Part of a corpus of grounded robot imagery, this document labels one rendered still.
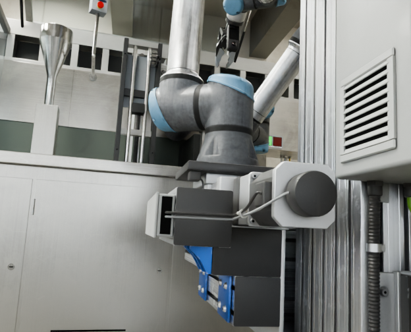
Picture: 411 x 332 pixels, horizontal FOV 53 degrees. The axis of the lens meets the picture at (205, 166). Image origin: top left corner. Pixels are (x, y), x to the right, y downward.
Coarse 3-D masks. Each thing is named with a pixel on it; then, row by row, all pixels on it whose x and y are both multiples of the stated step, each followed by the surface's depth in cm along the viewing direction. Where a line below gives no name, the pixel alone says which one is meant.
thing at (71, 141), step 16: (0, 128) 196; (16, 128) 198; (32, 128) 200; (64, 128) 204; (80, 128) 206; (0, 144) 195; (16, 144) 197; (64, 144) 203; (80, 144) 205; (96, 144) 207; (112, 144) 209; (160, 144) 216; (176, 144) 218; (112, 160) 208; (144, 160) 212; (160, 160) 215; (176, 160) 217
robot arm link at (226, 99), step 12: (204, 84) 102; (216, 84) 98; (228, 84) 97; (240, 84) 97; (204, 96) 98; (216, 96) 97; (228, 96) 96; (240, 96) 97; (252, 96) 100; (204, 108) 98; (216, 108) 97; (228, 108) 96; (240, 108) 96; (252, 108) 100; (204, 120) 100; (216, 120) 96; (228, 120) 95; (240, 120) 96; (252, 120) 100
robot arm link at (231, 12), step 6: (228, 0) 147; (234, 0) 146; (240, 0) 146; (246, 0) 147; (252, 0) 146; (228, 6) 148; (234, 6) 147; (240, 6) 147; (246, 6) 148; (252, 6) 148; (228, 12) 149; (234, 12) 148; (240, 12) 150
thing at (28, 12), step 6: (24, 0) 199; (30, 0) 199; (30, 6) 201; (30, 12) 204; (30, 18) 206; (246, 24) 220; (240, 30) 223; (240, 42) 226; (228, 54) 234; (234, 60) 233
